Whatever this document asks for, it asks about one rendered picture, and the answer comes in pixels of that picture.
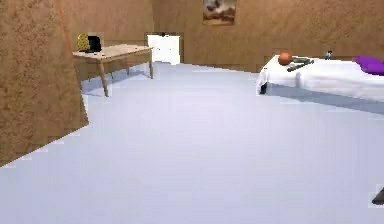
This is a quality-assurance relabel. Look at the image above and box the white chest of drawers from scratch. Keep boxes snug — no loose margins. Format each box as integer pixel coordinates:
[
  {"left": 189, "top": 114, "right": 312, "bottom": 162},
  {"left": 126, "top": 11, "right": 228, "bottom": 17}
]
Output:
[{"left": 146, "top": 33, "right": 182, "bottom": 66}]

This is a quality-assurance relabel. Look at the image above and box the light wooden table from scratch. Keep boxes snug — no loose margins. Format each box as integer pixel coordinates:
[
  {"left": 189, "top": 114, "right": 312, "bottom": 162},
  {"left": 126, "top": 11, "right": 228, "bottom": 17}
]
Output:
[{"left": 71, "top": 43, "right": 155, "bottom": 98}]

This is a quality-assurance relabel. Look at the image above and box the framed brown landscape picture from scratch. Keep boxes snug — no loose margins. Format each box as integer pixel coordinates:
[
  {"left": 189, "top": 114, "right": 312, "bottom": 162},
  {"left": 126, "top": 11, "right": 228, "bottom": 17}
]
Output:
[{"left": 202, "top": 0, "right": 237, "bottom": 26}]

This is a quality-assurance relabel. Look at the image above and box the orange basketball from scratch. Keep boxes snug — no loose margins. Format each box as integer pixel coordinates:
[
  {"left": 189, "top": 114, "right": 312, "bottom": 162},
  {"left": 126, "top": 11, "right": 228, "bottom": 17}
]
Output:
[{"left": 278, "top": 52, "right": 293, "bottom": 66}]

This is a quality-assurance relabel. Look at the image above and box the dark grey baseball bat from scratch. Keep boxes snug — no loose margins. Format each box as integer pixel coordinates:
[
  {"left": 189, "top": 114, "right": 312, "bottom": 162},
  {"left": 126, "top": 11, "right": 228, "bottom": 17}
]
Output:
[{"left": 286, "top": 59, "right": 315, "bottom": 73}]

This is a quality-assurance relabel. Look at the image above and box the black box-shaped object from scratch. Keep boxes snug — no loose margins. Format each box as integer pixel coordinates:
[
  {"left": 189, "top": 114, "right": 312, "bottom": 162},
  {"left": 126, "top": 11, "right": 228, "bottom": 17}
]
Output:
[{"left": 87, "top": 35, "right": 103, "bottom": 54}]

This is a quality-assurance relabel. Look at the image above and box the yellow dotted egg-shaped object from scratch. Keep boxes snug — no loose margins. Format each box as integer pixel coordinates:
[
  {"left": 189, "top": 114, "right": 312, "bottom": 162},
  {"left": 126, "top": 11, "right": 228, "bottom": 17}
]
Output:
[{"left": 77, "top": 32, "right": 91, "bottom": 53}]

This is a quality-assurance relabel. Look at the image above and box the white bed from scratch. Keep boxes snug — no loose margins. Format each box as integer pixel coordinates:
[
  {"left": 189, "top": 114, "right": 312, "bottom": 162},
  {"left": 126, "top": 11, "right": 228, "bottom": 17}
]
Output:
[{"left": 255, "top": 54, "right": 384, "bottom": 104}]

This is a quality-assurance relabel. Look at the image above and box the purple pillow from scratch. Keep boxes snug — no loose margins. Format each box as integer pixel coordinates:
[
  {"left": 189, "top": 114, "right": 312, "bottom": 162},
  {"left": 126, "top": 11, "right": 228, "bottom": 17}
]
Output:
[{"left": 353, "top": 55, "right": 384, "bottom": 76}]

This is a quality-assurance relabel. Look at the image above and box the black object at floor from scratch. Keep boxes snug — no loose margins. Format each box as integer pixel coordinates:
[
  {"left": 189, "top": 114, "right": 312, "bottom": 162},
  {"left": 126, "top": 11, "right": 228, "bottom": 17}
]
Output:
[{"left": 371, "top": 187, "right": 384, "bottom": 206}]

